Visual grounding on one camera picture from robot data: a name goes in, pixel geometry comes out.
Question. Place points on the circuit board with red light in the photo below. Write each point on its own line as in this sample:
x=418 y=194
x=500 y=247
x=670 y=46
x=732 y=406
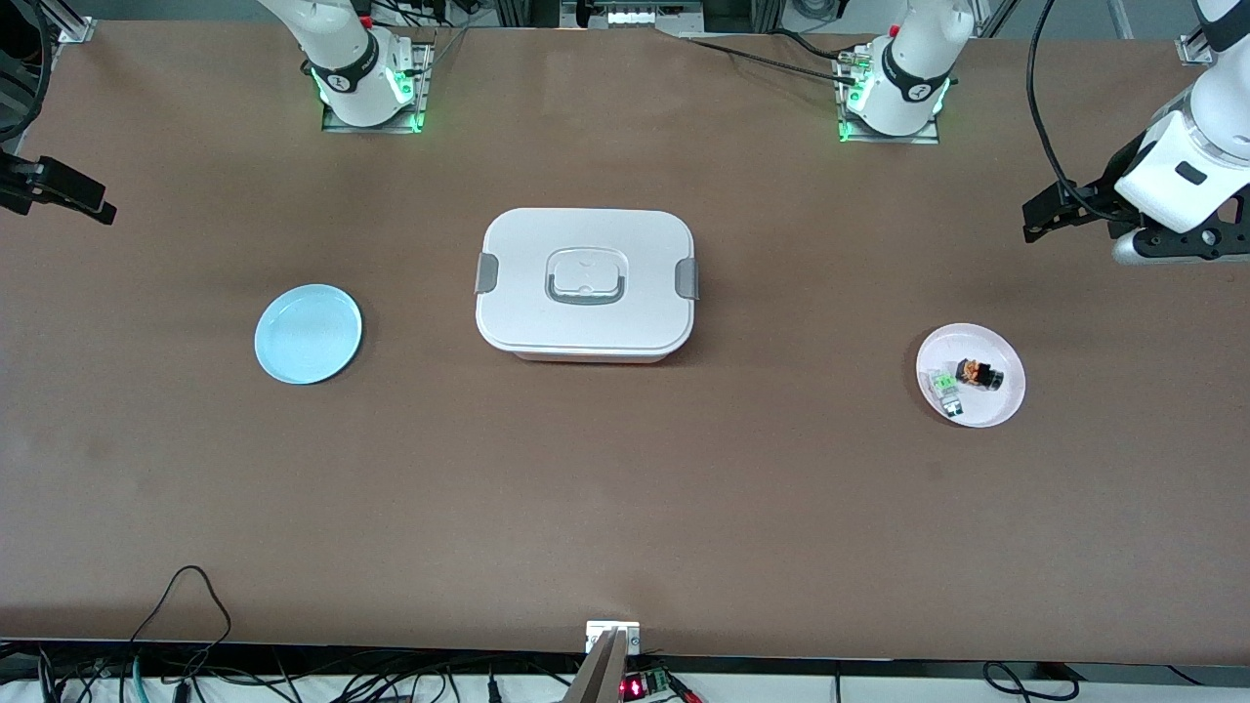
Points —
x=645 y=683

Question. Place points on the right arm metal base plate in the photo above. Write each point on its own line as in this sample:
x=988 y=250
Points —
x=422 y=78

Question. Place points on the orange black switch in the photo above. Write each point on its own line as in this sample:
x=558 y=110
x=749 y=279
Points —
x=979 y=374

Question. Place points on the green clear switch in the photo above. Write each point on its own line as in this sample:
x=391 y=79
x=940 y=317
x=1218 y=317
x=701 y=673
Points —
x=946 y=392

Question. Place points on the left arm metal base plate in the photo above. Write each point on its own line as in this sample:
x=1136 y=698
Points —
x=850 y=132

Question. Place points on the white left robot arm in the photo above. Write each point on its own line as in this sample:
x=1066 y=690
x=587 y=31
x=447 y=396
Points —
x=908 y=78

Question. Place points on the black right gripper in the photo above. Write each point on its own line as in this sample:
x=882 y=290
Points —
x=21 y=182

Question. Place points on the light blue plate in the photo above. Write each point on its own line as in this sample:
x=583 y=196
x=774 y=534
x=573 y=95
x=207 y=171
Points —
x=308 y=334

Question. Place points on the pink plate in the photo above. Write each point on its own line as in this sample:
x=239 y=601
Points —
x=996 y=400

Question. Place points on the white lidded container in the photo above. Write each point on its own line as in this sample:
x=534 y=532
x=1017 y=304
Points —
x=586 y=322

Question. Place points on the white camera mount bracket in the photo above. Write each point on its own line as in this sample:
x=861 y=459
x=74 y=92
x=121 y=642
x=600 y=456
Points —
x=598 y=633

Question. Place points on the grey camera post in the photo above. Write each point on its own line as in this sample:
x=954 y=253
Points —
x=598 y=674

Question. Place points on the aluminium corner bracket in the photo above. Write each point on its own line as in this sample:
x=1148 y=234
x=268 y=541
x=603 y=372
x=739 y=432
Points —
x=1193 y=49
x=70 y=29

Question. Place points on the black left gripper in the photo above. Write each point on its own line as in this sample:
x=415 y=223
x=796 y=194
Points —
x=1106 y=188

